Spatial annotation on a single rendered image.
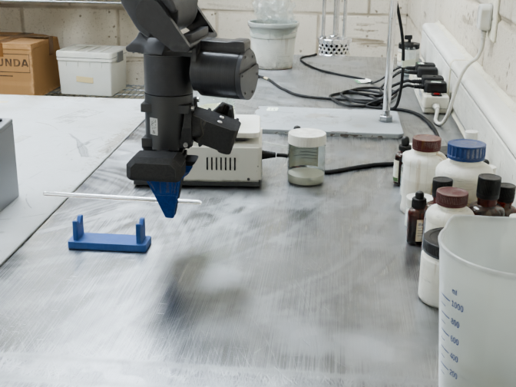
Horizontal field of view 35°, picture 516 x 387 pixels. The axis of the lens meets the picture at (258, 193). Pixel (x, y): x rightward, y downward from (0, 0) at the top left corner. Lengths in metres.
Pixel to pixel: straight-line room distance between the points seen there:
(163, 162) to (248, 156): 0.35
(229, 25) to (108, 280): 2.82
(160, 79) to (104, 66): 2.57
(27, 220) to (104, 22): 2.71
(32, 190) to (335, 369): 0.65
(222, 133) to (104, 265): 0.21
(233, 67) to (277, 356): 0.32
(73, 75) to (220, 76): 2.68
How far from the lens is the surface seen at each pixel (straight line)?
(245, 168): 1.23
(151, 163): 0.89
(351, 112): 1.72
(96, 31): 3.82
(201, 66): 0.91
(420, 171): 1.13
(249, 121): 1.29
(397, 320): 0.86
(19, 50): 3.50
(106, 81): 3.51
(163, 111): 0.94
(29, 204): 1.21
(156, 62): 0.93
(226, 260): 0.99
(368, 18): 3.66
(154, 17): 0.91
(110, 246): 1.02
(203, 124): 0.94
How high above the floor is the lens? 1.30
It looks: 19 degrees down
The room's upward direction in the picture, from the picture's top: 1 degrees clockwise
